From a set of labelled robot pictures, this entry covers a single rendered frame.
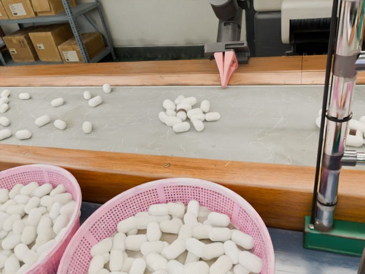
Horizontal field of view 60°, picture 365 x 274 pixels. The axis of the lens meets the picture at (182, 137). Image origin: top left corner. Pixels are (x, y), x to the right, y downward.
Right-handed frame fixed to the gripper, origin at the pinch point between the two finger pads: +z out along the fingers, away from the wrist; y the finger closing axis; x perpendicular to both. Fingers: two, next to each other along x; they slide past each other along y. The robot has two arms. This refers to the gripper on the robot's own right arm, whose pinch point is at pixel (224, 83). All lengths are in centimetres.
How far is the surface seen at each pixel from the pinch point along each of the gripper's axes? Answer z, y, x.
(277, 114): 8.9, 12.8, -4.6
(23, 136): 18.3, -41.4, -14.6
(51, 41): -106, -202, 139
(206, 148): 18.4, 1.0, -12.5
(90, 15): -142, -178, 155
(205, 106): 8.0, -2.0, -6.4
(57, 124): 14.5, -35.0, -12.0
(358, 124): 12.1, 26.6, -9.5
